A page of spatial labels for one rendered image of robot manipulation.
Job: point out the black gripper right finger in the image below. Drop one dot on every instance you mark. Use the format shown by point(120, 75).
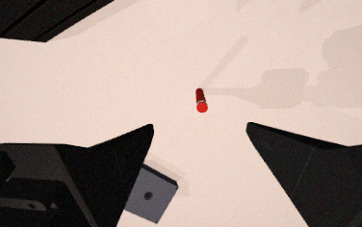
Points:
point(323, 179)

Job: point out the dark red peg with white band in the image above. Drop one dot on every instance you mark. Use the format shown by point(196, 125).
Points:
point(201, 104)

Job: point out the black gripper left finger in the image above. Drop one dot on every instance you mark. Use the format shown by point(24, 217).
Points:
point(99, 177)

